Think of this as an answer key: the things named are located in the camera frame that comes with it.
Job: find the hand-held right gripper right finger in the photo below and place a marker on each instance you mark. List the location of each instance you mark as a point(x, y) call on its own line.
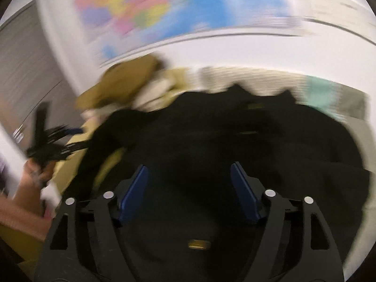
point(245, 194)

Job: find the colourful wall map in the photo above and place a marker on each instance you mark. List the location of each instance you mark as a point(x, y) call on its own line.
point(176, 11)

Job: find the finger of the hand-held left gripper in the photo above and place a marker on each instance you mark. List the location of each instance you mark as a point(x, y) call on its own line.
point(70, 130)
point(76, 149)

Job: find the black garment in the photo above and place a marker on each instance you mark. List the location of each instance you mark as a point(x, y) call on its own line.
point(205, 141)

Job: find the cream cloth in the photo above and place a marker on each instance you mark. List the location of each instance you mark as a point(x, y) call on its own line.
point(152, 94)

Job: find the grey wardrobe panel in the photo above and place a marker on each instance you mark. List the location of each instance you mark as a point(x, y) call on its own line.
point(26, 64)

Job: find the person's left hand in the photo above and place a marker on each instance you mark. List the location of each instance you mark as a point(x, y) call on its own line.
point(36, 176)

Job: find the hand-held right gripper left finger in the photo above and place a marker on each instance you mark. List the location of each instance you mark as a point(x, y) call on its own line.
point(133, 196)

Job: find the person's left forearm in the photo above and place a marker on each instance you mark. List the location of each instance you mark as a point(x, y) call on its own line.
point(20, 214)

